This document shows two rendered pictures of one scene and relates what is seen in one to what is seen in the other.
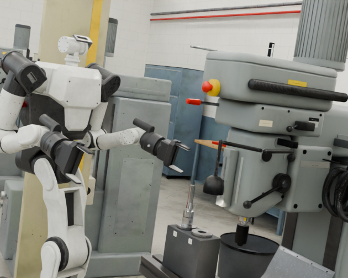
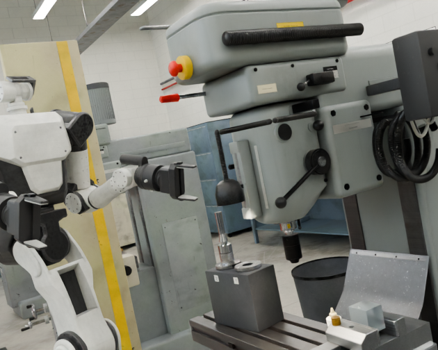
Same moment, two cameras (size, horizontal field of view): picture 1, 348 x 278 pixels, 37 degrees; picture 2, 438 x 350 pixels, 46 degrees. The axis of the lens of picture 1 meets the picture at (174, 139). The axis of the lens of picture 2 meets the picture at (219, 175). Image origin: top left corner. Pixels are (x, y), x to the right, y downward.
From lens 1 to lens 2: 0.56 m
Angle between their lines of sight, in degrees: 4
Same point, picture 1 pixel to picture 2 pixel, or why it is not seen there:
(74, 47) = (12, 91)
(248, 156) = (261, 141)
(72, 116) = (35, 174)
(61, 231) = (70, 322)
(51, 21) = not seen: hidden behind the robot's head
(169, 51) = (190, 112)
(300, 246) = (375, 241)
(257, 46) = not seen: hidden behind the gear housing
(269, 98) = (259, 53)
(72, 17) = (42, 85)
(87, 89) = (45, 136)
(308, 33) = not seen: outside the picture
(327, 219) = (395, 194)
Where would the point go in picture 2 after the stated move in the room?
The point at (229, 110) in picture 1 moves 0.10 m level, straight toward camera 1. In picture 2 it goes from (218, 92) to (214, 89)
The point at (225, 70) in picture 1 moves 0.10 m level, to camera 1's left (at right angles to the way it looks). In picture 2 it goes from (189, 37) to (150, 46)
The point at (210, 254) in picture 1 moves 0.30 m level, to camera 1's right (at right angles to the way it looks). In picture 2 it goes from (266, 287) to (359, 269)
